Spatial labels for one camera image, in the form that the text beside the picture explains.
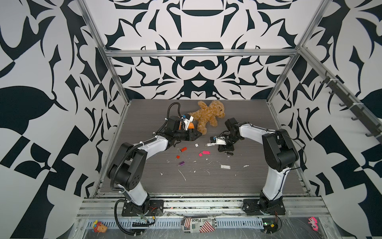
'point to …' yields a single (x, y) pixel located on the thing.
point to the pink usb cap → (200, 155)
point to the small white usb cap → (196, 145)
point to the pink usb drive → (206, 152)
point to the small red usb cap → (178, 157)
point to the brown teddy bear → (211, 113)
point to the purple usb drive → (181, 164)
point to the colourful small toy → (98, 226)
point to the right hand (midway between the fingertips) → (220, 143)
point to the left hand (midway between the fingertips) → (198, 131)
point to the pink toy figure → (314, 223)
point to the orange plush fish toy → (191, 126)
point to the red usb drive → (183, 149)
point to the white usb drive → (209, 144)
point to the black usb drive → (229, 153)
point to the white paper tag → (226, 167)
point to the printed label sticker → (198, 224)
